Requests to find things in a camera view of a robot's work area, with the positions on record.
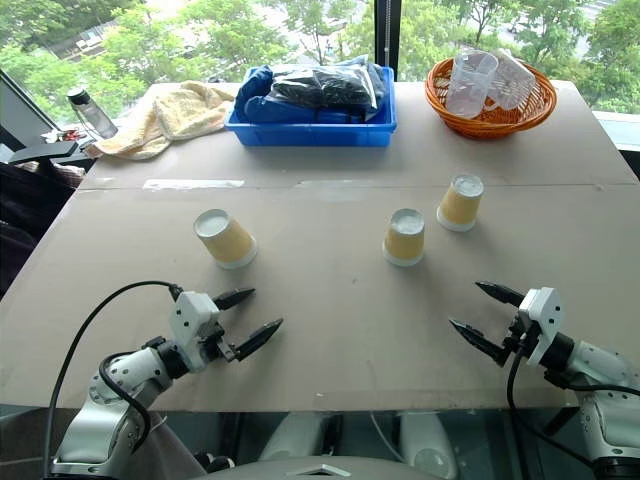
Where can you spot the black office chair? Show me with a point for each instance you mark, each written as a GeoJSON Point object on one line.
{"type": "Point", "coordinates": [30, 195]}

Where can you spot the silver robot body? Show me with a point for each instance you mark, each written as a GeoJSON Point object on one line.
{"type": "Point", "coordinates": [325, 450]}

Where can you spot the clear plastic measuring cup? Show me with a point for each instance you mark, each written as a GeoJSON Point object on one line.
{"type": "Point", "coordinates": [512, 82]}
{"type": "Point", "coordinates": [470, 85]}

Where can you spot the black window frame post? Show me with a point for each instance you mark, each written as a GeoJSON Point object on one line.
{"type": "Point", "coordinates": [387, 37]}

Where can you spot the clear bag of black items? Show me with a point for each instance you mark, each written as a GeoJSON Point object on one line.
{"type": "Point", "coordinates": [325, 90]}

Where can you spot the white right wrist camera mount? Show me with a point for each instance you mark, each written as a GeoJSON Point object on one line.
{"type": "Point", "coordinates": [542, 317]}

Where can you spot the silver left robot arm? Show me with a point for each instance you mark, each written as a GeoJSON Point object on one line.
{"type": "Point", "coordinates": [95, 420]}

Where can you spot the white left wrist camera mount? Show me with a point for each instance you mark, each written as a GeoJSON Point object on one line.
{"type": "Point", "coordinates": [192, 320]}

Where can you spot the orange wicker basket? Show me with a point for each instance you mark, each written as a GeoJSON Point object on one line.
{"type": "Point", "coordinates": [492, 120]}

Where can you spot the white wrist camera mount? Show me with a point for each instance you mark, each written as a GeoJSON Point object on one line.
{"type": "Point", "coordinates": [542, 317]}
{"type": "Point", "coordinates": [192, 320]}

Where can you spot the blue plastic bin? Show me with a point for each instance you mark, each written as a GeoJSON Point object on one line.
{"type": "Point", "coordinates": [310, 131]}

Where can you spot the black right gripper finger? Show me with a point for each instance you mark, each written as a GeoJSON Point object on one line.
{"type": "Point", "coordinates": [502, 294]}
{"type": "Point", "coordinates": [477, 340]}

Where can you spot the clear water bottle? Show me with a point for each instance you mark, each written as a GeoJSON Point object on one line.
{"type": "Point", "coordinates": [92, 114]}

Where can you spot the cream yellow towel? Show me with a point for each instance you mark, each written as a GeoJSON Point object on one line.
{"type": "Point", "coordinates": [165, 120]}

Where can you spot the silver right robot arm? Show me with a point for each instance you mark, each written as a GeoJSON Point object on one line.
{"type": "Point", "coordinates": [607, 395]}

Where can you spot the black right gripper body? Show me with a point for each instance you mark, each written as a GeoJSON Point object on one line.
{"type": "Point", "coordinates": [518, 334]}

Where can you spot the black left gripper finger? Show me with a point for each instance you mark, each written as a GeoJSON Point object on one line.
{"type": "Point", "coordinates": [235, 297]}
{"type": "Point", "coordinates": [257, 339]}

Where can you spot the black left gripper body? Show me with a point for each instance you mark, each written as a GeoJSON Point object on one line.
{"type": "Point", "coordinates": [220, 344]}

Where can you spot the yellow paper cup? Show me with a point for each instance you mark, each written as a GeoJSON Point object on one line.
{"type": "Point", "coordinates": [460, 202]}
{"type": "Point", "coordinates": [404, 238]}
{"type": "Point", "coordinates": [226, 240]}

